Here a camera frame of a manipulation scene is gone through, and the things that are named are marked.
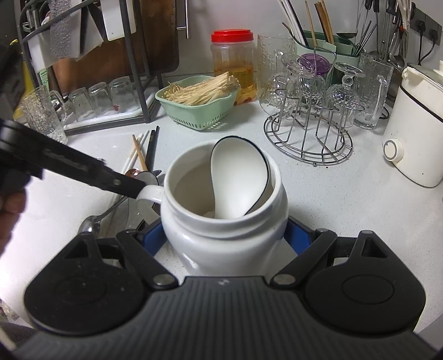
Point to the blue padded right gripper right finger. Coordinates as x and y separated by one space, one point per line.
298 235

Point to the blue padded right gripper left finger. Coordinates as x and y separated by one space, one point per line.
150 236

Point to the white ceramic soup spoon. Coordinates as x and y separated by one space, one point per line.
240 175
141 209

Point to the white ceramic jar with handle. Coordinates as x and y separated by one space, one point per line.
208 246

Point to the embossed stainless steel spoon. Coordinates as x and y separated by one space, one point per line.
92 224

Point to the copper coloured small spoon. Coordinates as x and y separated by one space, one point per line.
133 173

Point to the person's left hand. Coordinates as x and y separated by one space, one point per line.
12 207

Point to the tall textured glass mug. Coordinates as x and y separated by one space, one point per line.
45 112

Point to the small upturned drinking glass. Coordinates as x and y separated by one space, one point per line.
81 104

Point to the wooden chopstick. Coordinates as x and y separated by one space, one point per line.
139 153

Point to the steel cleaver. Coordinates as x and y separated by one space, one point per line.
73 37

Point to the green plastic basket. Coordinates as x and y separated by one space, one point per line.
198 117

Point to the white electric cooker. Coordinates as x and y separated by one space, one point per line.
413 138

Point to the bundle of dried noodles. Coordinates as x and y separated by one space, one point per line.
203 92

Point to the wooden cutting board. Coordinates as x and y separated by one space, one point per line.
110 60

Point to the purple lid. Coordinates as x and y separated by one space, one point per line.
312 64

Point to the textured glass mug right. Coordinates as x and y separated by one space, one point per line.
372 90

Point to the green utensil holder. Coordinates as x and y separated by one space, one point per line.
317 37

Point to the textured glass pitcher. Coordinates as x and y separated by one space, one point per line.
270 72

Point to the red lidded plastic jar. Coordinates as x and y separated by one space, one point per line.
233 52

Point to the hanging utensil set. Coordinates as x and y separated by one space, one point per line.
391 25

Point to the black dish rack frame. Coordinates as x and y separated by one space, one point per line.
121 20

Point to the wire glass drying rack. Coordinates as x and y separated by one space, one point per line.
316 113

